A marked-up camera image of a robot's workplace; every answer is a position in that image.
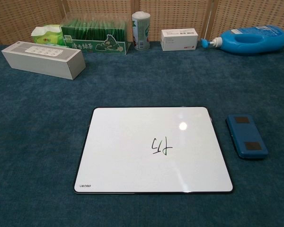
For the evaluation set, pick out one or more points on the blue whiteboard eraser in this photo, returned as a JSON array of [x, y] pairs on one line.
[[247, 137]]

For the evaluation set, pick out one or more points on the white dry-erase board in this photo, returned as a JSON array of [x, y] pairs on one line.
[[132, 165]]

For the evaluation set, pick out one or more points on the small white carton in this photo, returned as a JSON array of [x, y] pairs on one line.
[[178, 41]]

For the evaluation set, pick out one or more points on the white green round canister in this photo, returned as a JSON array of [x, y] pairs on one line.
[[140, 30]]

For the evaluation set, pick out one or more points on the clear green tea box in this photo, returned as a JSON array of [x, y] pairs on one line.
[[85, 45]]

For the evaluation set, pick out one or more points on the woven wooden folding screen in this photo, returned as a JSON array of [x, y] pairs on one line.
[[180, 14]]

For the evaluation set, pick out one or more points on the teal table mat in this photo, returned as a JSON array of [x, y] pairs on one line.
[[38, 142]]

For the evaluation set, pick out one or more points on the long grey speaker box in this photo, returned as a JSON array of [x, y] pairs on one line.
[[38, 62]]

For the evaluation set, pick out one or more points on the green tissue pack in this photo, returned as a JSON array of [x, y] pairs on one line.
[[48, 37]]

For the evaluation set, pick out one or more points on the blue pump detergent bottle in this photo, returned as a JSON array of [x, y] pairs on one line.
[[269, 45]]

